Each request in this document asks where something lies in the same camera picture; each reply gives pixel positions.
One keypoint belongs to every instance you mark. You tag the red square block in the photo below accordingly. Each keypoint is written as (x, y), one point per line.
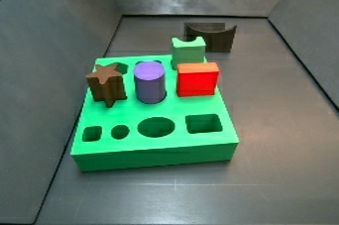
(196, 79)

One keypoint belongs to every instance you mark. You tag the green shape-sorter fixture base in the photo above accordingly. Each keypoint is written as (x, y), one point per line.
(180, 131)

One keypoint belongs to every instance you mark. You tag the black curved regrasp stand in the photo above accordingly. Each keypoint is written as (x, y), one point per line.
(216, 35)

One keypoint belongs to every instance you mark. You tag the purple cylinder block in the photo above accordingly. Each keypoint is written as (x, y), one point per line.
(149, 86)

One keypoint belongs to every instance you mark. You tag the green notched block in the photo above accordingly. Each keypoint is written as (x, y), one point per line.
(186, 52)

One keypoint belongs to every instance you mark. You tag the brown star block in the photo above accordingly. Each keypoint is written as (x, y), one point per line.
(105, 84)

